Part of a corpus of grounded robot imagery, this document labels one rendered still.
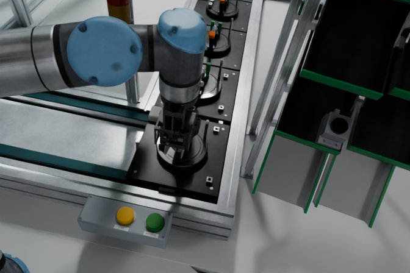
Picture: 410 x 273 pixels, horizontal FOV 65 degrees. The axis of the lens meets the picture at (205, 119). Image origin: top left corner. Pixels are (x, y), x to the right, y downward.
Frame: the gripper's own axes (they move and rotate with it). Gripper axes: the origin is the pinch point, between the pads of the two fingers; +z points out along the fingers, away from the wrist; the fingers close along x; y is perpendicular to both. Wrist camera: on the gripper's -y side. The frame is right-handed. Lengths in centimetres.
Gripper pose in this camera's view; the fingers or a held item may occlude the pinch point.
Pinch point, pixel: (178, 145)
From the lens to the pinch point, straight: 76.6
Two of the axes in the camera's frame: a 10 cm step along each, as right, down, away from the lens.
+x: 9.8, 2.0, -0.5
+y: -1.8, 7.3, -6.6
